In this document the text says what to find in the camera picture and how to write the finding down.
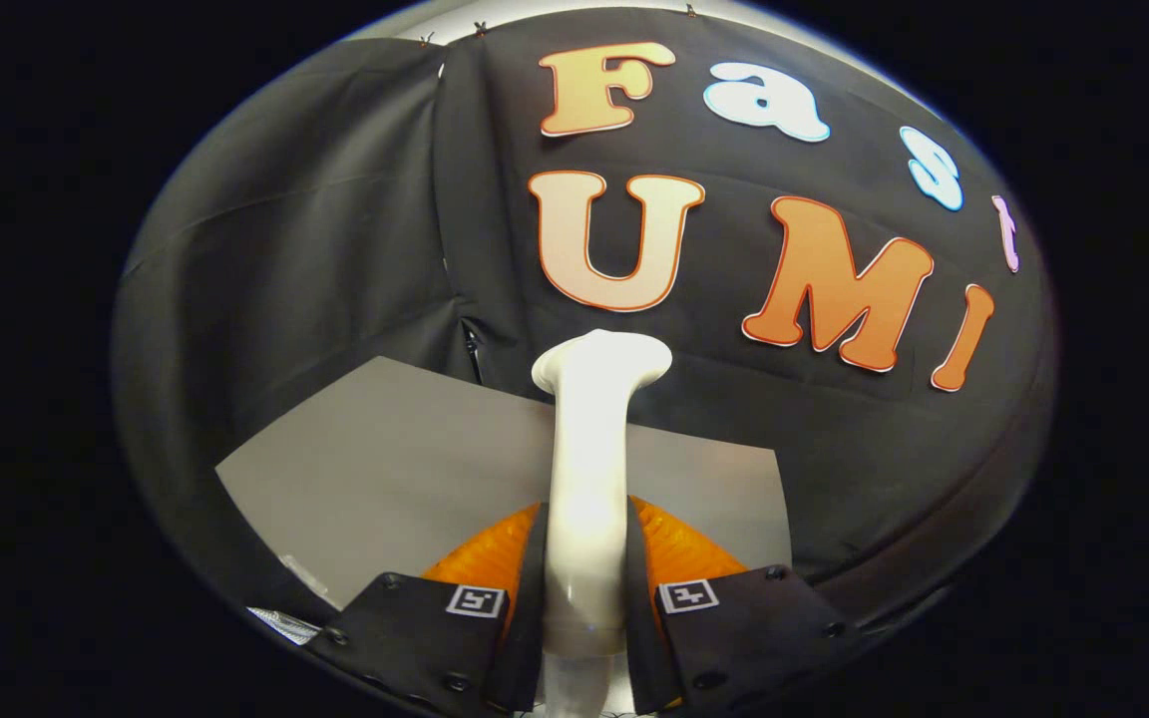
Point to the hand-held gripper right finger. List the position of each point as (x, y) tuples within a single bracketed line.
[(764, 623)]

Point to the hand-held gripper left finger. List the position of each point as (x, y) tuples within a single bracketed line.
[(415, 628)]

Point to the white garment steamer head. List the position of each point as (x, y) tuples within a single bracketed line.
[(589, 479)]

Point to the grey drawer cabinet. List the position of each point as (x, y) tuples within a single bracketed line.
[(405, 469)]

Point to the black backdrop cloth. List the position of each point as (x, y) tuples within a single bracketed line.
[(315, 219)]

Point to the row of black cloth clips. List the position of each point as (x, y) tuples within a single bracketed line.
[(480, 27)]

